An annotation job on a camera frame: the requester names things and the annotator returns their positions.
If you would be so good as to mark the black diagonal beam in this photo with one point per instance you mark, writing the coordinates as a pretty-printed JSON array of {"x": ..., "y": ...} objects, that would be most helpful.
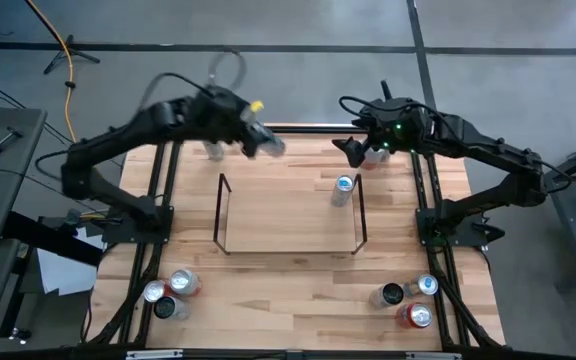
[{"x": 53, "y": 240}]

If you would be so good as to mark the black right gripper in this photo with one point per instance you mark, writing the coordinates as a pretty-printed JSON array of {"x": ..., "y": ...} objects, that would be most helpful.
[{"x": 388, "y": 125}]

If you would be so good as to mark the black tripod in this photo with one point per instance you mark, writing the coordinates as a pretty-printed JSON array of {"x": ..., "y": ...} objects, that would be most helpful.
[{"x": 69, "y": 50}]

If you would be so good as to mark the black aluminium table frame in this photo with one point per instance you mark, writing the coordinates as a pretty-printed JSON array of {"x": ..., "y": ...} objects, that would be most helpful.
[{"x": 313, "y": 129}]

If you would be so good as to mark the white paper sheets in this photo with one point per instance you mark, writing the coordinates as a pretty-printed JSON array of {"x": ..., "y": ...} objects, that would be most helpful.
[{"x": 63, "y": 272}]

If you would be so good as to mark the white can with black lid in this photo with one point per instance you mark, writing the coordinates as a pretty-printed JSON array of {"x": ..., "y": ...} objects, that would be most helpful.
[
  {"x": 392, "y": 294},
  {"x": 164, "y": 307}
]

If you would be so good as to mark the grey side desk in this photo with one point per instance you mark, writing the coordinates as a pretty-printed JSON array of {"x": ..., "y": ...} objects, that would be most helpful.
[{"x": 15, "y": 165}]

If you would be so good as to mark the red white can silver lid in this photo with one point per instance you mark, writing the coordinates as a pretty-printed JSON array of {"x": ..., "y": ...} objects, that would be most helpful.
[
  {"x": 184, "y": 281},
  {"x": 154, "y": 291}
]

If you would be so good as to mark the silver metal bracket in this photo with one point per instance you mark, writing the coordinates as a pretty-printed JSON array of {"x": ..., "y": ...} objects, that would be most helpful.
[
  {"x": 153, "y": 354},
  {"x": 433, "y": 356}
]

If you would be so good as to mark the orange white can silver lid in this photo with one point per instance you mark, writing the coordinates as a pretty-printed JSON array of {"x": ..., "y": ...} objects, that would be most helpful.
[{"x": 372, "y": 162}]

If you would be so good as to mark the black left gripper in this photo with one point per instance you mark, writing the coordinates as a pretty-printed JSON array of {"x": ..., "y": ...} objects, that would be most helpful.
[{"x": 233, "y": 115}]

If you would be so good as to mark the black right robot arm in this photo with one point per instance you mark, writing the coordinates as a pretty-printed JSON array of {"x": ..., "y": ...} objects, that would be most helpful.
[{"x": 493, "y": 147}]

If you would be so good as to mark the yellow tape tag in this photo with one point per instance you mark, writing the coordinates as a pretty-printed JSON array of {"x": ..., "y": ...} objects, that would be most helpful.
[{"x": 256, "y": 106}]

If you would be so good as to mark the metal caster wheel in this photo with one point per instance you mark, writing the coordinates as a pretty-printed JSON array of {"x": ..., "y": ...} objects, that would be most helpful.
[{"x": 19, "y": 334}]

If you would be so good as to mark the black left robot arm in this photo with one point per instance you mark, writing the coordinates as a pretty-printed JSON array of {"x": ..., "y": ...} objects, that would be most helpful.
[{"x": 118, "y": 134}]

